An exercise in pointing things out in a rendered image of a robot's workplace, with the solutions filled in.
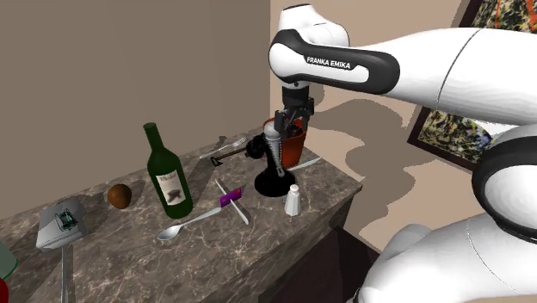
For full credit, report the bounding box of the green wine bottle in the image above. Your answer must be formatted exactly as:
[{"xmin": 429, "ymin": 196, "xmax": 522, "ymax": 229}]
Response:
[{"xmin": 143, "ymin": 121, "xmax": 194, "ymax": 220}]

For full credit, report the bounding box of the red pot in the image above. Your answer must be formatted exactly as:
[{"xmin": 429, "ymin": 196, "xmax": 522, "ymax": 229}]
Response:
[{"xmin": 262, "ymin": 116, "xmax": 308, "ymax": 170}]

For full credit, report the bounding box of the silver table knife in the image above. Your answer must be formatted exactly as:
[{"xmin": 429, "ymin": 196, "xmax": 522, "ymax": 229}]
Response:
[{"xmin": 288, "ymin": 157, "xmax": 323, "ymax": 172}]

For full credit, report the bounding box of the dark brown-handled tool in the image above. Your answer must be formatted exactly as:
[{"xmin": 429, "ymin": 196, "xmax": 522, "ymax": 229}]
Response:
[{"xmin": 209, "ymin": 146, "xmax": 250, "ymax": 168}]

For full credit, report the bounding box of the silver spoon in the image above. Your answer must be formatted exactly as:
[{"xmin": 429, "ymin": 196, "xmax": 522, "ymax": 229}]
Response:
[{"xmin": 157, "ymin": 207, "xmax": 224, "ymax": 242}]

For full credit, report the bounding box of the black and white crank peeler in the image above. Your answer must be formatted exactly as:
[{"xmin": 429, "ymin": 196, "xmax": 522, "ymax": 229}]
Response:
[{"xmin": 244, "ymin": 124, "xmax": 297, "ymax": 198}]

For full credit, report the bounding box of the pale green container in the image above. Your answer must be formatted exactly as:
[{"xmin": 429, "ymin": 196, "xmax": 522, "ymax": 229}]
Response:
[{"xmin": 0, "ymin": 240, "xmax": 19, "ymax": 281}]

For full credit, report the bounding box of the silver fork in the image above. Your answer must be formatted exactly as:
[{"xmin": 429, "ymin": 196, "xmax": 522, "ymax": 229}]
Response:
[{"xmin": 198, "ymin": 136, "xmax": 249, "ymax": 160}]

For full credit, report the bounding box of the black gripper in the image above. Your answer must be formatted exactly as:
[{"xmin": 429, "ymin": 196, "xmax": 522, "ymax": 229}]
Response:
[{"xmin": 274, "ymin": 86, "xmax": 315, "ymax": 140}]

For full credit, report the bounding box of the grey box appliance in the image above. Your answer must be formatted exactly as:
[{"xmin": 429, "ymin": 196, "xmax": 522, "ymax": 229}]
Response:
[{"xmin": 35, "ymin": 199, "xmax": 89, "ymax": 254}]

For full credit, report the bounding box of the purple card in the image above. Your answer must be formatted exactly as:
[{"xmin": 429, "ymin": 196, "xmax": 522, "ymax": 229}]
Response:
[{"xmin": 219, "ymin": 187, "xmax": 244, "ymax": 208}]

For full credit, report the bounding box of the white salt shaker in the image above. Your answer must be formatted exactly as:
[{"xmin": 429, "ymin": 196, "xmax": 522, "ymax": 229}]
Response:
[{"xmin": 284, "ymin": 183, "xmax": 302, "ymax": 217}]

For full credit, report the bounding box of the dark framed wall picture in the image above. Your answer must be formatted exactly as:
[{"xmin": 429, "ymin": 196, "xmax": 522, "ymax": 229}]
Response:
[{"xmin": 406, "ymin": 0, "xmax": 537, "ymax": 173}]

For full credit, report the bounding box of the brown round fruit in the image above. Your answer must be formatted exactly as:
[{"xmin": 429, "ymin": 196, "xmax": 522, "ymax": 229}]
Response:
[{"xmin": 107, "ymin": 183, "xmax": 133, "ymax": 210}]

